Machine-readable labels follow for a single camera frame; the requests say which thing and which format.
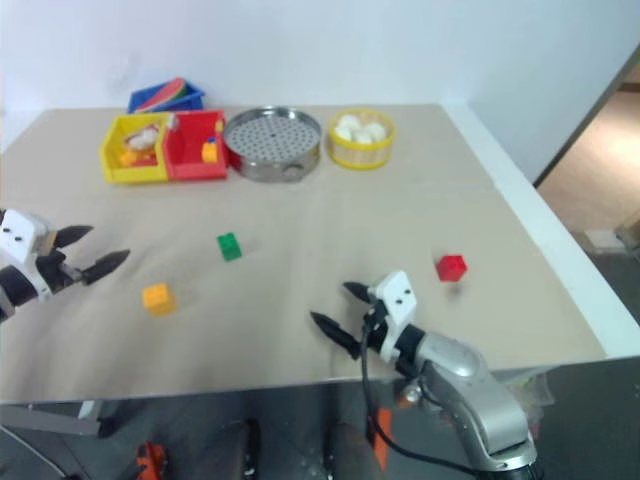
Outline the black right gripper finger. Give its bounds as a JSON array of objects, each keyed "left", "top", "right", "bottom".
[
  {"left": 309, "top": 310, "right": 363, "bottom": 361},
  {"left": 342, "top": 281, "right": 375, "bottom": 304}
]

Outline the green toy block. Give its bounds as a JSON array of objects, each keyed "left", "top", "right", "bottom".
[{"left": 216, "top": 232, "right": 245, "bottom": 262}]

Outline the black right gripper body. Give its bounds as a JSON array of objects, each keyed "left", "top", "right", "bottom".
[{"left": 359, "top": 287, "right": 392, "bottom": 354}]

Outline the orange strap piece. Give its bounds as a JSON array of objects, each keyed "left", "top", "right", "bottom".
[{"left": 368, "top": 406, "right": 396, "bottom": 472}]

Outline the orange and black tool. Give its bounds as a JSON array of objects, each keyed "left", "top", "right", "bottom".
[{"left": 135, "top": 440, "right": 170, "bottom": 480}]

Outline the beige table cover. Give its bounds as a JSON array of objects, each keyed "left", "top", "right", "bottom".
[{"left": 0, "top": 103, "right": 609, "bottom": 404}]

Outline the clear plastic bag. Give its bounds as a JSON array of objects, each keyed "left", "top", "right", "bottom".
[{"left": 504, "top": 367, "right": 555, "bottom": 436}]

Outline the toy watermelon slice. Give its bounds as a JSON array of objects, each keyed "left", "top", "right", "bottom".
[{"left": 136, "top": 76, "right": 190, "bottom": 113}]

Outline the yellow plastic bin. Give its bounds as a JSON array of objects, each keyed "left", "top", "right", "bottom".
[{"left": 100, "top": 111, "right": 172, "bottom": 186}]

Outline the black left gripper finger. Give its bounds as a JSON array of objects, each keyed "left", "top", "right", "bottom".
[
  {"left": 53, "top": 224, "right": 95, "bottom": 250},
  {"left": 81, "top": 249, "right": 132, "bottom": 287}
]

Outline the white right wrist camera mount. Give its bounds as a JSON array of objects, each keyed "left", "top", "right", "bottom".
[{"left": 372, "top": 270, "right": 419, "bottom": 362}]

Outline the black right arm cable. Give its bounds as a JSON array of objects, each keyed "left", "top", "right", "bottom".
[{"left": 360, "top": 319, "right": 489, "bottom": 474}]

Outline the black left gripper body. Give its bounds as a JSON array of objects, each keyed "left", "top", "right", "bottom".
[{"left": 34, "top": 231, "right": 85, "bottom": 297}]

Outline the grey metal table frame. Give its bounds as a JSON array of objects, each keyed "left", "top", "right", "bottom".
[{"left": 0, "top": 398, "right": 115, "bottom": 440}]

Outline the yellow toy block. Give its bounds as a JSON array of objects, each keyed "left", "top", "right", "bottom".
[{"left": 141, "top": 282, "right": 178, "bottom": 318}]

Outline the blue plastic bin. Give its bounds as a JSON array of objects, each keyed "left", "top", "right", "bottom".
[{"left": 126, "top": 77, "right": 208, "bottom": 116}]

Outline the white and orange toy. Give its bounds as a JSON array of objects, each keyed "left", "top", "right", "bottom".
[{"left": 121, "top": 125, "right": 162, "bottom": 152}]

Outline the yellow round basket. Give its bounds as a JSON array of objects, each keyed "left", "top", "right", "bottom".
[{"left": 326, "top": 108, "right": 397, "bottom": 172}]

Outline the red toy block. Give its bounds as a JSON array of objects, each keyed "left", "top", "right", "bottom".
[{"left": 434, "top": 253, "right": 469, "bottom": 284}]

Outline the red plastic bin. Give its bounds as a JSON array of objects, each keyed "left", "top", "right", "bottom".
[{"left": 163, "top": 110, "right": 231, "bottom": 182}]

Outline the round steel steamer tray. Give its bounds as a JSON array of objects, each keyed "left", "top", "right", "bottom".
[{"left": 222, "top": 105, "right": 323, "bottom": 185}]

